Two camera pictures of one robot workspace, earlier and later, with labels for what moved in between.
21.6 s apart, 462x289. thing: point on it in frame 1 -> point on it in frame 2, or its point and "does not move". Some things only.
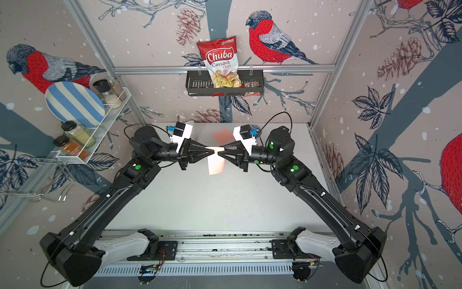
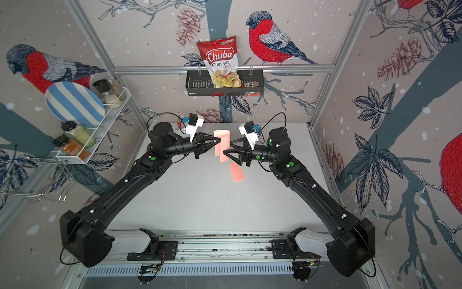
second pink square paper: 224,136 does not move
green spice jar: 79,133 does not move
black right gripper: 241,155 does not move
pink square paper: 216,162 -> 237,171
